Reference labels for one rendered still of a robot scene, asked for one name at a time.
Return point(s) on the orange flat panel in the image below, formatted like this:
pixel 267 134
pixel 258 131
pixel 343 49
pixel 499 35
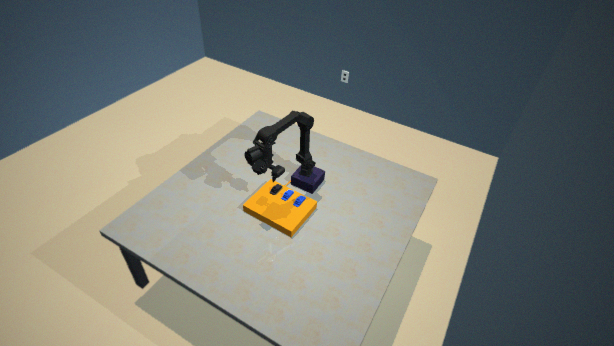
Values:
pixel 285 211

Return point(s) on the black micro servo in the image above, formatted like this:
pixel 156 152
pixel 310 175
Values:
pixel 276 188

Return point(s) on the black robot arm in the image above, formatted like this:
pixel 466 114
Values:
pixel 269 134

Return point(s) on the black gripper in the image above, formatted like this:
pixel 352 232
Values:
pixel 277 171

